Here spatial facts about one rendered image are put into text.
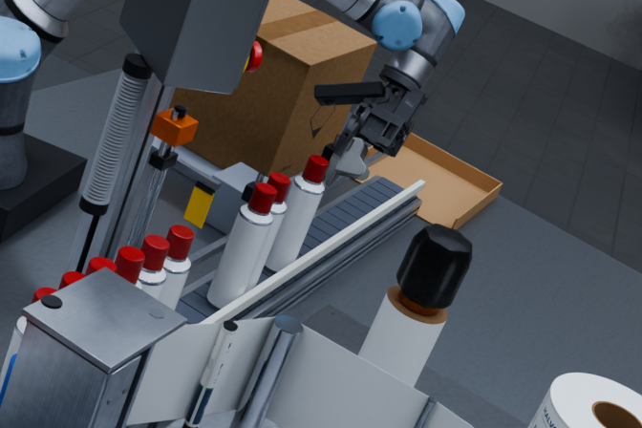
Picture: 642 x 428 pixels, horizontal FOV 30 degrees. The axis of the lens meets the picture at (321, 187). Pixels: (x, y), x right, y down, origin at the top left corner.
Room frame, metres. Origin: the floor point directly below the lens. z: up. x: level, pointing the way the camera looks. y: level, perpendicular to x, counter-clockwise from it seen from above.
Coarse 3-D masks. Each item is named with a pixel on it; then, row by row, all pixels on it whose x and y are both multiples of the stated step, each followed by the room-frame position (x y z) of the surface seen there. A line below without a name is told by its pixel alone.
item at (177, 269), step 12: (180, 228) 1.34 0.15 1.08; (168, 240) 1.32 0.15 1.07; (180, 240) 1.32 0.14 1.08; (192, 240) 1.33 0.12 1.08; (168, 252) 1.32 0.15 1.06; (180, 252) 1.32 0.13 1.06; (168, 264) 1.31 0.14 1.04; (180, 264) 1.32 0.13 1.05; (168, 276) 1.31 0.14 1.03; (180, 276) 1.32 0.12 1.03; (168, 288) 1.31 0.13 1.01; (180, 288) 1.32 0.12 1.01; (168, 300) 1.32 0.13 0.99
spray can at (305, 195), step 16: (320, 160) 1.71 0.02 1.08; (304, 176) 1.71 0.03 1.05; (320, 176) 1.70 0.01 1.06; (304, 192) 1.69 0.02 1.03; (320, 192) 1.70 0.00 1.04; (288, 208) 1.70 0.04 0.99; (304, 208) 1.69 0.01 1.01; (288, 224) 1.69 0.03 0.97; (304, 224) 1.70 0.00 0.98; (288, 240) 1.69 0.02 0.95; (272, 256) 1.69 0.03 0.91; (288, 256) 1.69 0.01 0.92; (272, 272) 1.69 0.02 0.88
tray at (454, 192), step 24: (408, 144) 2.56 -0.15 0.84; (432, 144) 2.55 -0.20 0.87; (384, 168) 2.39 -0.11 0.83; (408, 168) 2.45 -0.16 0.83; (432, 168) 2.50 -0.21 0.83; (456, 168) 2.52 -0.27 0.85; (432, 192) 2.37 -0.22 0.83; (456, 192) 2.42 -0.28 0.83; (480, 192) 2.48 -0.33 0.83; (432, 216) 2.25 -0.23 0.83; (456, 216) 2.30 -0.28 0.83
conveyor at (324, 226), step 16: (368, 192) 2.14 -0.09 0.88; (384, 192) 2.17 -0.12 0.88; (336, 208) 2.01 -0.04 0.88; (352, 208) 2.04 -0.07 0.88; (368, 208) 2.07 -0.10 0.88; (400, 208) 2.13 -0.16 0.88; (320, 224) 1.93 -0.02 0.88; (336, 224) 1.95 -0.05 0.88; (352, 224) 1.98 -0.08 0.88; (304, 240) 1.84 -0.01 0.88; (320, 240) 1.87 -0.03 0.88; (352, 240) 1.92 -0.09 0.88; (304, 272) 1.74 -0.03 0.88; (208, 288) 1.57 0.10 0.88; (192, 304) 1.51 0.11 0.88; (256, 304) 1.58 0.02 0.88; (192, 320) 1.47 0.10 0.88
